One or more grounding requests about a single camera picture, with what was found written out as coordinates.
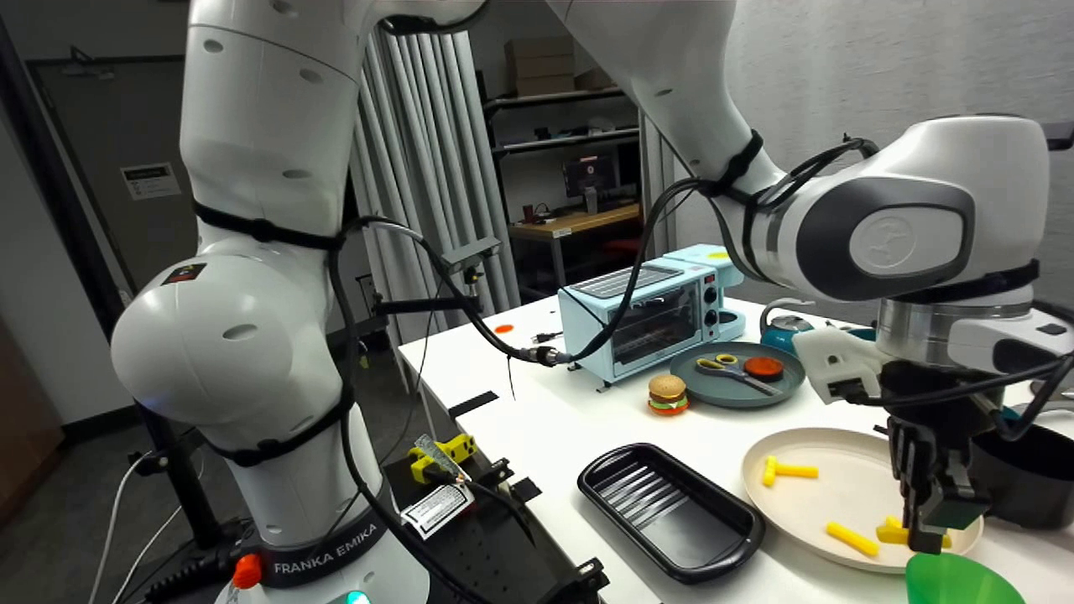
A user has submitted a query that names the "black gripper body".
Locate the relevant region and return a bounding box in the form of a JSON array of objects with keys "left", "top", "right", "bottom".
[{"left": 879, "top": 365, "right": 999, "bottom": 450}]

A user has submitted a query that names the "white round plate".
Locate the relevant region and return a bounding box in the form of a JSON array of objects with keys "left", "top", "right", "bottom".
[{"left": 738, "top": 426, "right": 991, "bottom": 580}]

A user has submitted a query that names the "dark grey plate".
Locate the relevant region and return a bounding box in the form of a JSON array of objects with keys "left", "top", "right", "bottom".
[{"left": 668, "top": 340, "right": 807, "bottom": 414}]

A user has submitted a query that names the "silver metal plate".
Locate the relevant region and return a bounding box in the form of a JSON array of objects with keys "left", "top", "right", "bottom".
[{"left": 398, "top": 481, "right": 476, "bottom": 543}]

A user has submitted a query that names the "black toy pot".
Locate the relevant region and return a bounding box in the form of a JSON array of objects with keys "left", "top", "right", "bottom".
[{"left": 967, "top": 423, "right": 1074, "bottom": 534}]

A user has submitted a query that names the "green plastic cup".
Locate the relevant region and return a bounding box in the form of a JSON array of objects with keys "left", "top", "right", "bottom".
[{"left": 903, "top": 546, "right": 1027, "bottom": 604}]

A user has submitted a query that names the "small teal toy kettle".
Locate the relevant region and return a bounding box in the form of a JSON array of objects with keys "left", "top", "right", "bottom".
[{"left": 757, "top": 299, "right": 814, "bottom": 363}]

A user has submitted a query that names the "red toy tomato slice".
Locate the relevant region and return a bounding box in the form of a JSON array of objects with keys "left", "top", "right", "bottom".
[{"left": 743, "top": 354, "right": 790, "bottom": 387}]

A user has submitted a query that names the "grey toy spoon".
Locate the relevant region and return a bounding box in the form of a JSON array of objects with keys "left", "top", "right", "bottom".
[{"left": 693, "top": 349, "right": 782, "bottom": 404}]

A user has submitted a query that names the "black rectangular tray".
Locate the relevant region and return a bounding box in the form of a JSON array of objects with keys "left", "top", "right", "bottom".
[{"left": 574, "top": 441, "right": 767, "bottom": 589}]

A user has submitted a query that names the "toy hamburger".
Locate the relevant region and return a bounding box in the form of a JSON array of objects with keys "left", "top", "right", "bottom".
[{"left": 644, "top": 368, "right": 693, "bottom": 421}]

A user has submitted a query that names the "light blue toy oven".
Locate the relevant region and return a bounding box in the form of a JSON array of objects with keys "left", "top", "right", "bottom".
[{"left": 555, "top": 242, "right": 750, "bottom": 394}]

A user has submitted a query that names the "black tape strip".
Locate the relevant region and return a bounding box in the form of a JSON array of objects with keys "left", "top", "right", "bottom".
[
  {"left": 504, "top": 478, "right": 548, "bottom": 506},
  {"left": 447, "top": 387, "right": 504, "bottom": 421}
]

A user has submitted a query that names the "wooden desk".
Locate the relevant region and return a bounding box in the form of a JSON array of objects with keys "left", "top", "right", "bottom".
[{"left": 510, "top": 203, "right": 649, "bottom": 288}]

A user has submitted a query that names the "dark metal shelf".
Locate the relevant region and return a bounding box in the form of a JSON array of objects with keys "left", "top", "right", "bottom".
[{"left": 483, "top": 83, "right": 652, "bottom": 283}]

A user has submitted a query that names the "yellow clamp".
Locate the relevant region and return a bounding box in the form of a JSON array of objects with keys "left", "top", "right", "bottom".
[{"left": 406, "top": 431, "right": 481, "bottom": 486}]

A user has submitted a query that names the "black horizontal bar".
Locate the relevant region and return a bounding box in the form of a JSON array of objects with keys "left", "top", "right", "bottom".
[{"left": 373, "top": 266, "right": 531, "bottom": 321}]

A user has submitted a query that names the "cardboard box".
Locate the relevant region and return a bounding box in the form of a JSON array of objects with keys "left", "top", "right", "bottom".
[{"left": 499, "top": 34, "right": 584, "bottom": 98}]

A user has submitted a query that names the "white pleated curtain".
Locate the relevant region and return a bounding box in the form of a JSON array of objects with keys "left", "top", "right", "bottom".
[{"left": 349, "top": 28, "right": 520, "bottom": 340}]

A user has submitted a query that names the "white bottle orange cap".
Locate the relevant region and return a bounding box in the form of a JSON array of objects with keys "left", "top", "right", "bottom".
[{"left": 212, "top": 551, "right": 277, "bottom": 604}]

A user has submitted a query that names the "white paper sign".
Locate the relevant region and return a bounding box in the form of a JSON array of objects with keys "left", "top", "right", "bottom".
[{"left": 117, "top": 160, "right": 184, "bottom": 204}]

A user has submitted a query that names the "grey door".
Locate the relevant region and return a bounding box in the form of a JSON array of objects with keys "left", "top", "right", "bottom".
[{"left": 27, "top": 54, "right": 199, "bottom": 303}]

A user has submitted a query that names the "black camera on tripod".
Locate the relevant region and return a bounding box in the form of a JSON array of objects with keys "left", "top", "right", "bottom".
[{"left": 1041, "top": 115, "right": 1074, "bottom": 156}]

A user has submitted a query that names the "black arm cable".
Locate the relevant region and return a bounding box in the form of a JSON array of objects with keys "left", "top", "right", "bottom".
[{"left": 330, "top": 132, "right": 1074, "bottom": 604}]

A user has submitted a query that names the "white floor cable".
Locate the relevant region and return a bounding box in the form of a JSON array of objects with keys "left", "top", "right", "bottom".
[{"left": 82, "top": 448, "right": 188, "bottom": 604}]

